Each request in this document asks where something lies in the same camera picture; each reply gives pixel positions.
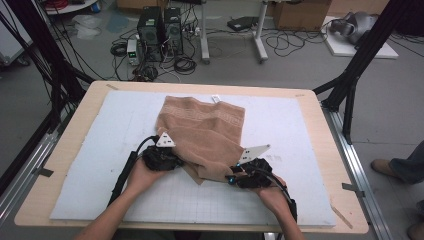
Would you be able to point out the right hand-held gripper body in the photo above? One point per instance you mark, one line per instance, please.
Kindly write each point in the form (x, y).
(258, 173)

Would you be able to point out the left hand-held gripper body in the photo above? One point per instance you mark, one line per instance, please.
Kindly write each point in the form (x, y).
(161, 158)

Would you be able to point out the brown terry towel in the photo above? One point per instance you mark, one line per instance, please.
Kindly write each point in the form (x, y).
(206, 133)

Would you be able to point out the person's right hand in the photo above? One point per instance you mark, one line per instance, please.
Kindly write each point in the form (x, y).
(271, 198)

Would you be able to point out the person's left hand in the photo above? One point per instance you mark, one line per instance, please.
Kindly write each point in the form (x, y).
(140, 180)

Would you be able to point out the white grid mat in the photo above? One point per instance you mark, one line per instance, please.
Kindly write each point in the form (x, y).
(283, 116)

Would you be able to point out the thin wooden strip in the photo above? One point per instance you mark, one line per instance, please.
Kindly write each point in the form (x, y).
(341, 216)

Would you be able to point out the grey tape piece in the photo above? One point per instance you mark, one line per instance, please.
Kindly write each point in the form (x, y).
(45, 172)
(351, 188)

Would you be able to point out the white power supply unit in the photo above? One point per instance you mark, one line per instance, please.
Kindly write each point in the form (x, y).
(133, 51)

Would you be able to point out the large black computer tower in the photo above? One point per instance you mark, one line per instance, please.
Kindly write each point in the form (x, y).
(150, 30)

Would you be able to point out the slim black computer tower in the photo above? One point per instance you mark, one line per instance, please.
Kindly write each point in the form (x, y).
(174, 30)

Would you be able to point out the white metal stand leg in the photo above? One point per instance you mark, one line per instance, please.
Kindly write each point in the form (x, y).
(204, 33)
(260, 33)

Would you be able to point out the flat black device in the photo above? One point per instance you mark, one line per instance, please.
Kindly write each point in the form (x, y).
(241, 23)

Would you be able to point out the white floor board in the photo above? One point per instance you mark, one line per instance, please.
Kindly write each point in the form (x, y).
(343, 50)

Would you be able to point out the large cardboard box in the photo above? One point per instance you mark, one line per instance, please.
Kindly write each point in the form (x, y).
(300, 15)

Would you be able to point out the grey bag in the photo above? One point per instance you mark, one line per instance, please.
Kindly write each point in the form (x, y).
(358, 25)

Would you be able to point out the aluminium rail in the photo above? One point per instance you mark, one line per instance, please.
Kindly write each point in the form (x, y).
(30, 163)
(360, 173)

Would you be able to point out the black frame post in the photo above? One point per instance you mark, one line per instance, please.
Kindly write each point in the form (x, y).
(43, 50)
(363, 56)

